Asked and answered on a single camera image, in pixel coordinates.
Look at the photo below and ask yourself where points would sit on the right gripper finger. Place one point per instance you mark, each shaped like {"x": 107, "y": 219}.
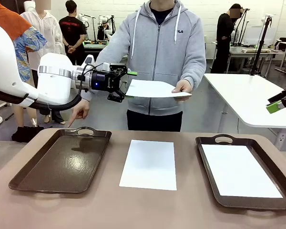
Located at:
{"x": 284, "y": 91}
{"x": 275, "y": 107}

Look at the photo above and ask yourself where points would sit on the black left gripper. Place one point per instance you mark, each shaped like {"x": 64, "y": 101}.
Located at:
{"x": 103, "y": 81}

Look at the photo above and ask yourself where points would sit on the white A4 paper sheet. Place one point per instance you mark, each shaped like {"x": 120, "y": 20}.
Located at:
{"x": 149, "y": 164}
{"x": 152, "y": 89}
{"x": 238, "y": 171}

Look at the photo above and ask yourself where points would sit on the person's left forearm grey sleeve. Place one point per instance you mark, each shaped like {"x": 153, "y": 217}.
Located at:
{"x": 196, "y": 76}

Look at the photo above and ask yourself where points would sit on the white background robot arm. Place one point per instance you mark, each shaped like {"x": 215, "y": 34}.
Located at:
{"x": 105, "y": 22}
{"x": 85, "y": 20}

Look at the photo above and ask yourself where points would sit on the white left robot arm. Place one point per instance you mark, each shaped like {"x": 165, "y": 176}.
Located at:
{"x": 54, "y": 83}

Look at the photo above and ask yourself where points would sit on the person's right hand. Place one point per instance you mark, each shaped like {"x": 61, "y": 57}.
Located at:
{"x": 82, "y": 109}

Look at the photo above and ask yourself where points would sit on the person's left hand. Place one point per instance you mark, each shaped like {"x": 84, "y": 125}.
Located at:
{"x": 184, "y": 87}

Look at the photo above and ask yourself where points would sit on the white table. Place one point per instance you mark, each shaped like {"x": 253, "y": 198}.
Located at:
{"x": 248, "y": 95}

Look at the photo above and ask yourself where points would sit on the dark background workbench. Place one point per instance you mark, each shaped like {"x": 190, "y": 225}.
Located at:
{"x": 95, "y": 45}

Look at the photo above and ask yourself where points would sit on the black tripod stand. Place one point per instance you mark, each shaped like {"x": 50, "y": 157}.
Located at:
{"x": 261, "y": 45}

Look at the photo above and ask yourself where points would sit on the person in grey hoodie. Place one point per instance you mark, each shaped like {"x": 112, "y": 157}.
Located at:
{"x": 157, "y": 47}

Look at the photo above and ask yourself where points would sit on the long grey work table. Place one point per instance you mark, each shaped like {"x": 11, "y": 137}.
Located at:
{"x": 243, "y": 50}

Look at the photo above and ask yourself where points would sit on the person in black T-shirt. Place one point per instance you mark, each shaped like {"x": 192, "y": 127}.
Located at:
{"x": 71, "y": 28}

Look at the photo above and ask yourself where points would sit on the standing person in black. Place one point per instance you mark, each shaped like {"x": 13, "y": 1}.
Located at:
{"x": 225, "y": 35}

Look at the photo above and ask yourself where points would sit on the person in white jacket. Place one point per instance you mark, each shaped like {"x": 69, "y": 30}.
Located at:
{"x": 50, "y": 33}

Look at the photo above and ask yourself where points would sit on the brown plastic serving tray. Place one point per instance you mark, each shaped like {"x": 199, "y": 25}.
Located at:
{"x": 62, "y": 164}
{"x": 264, "y": 202}

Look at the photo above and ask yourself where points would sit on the black cloth on floor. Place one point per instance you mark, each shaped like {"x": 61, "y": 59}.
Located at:
{"x": 26, "y": 134}

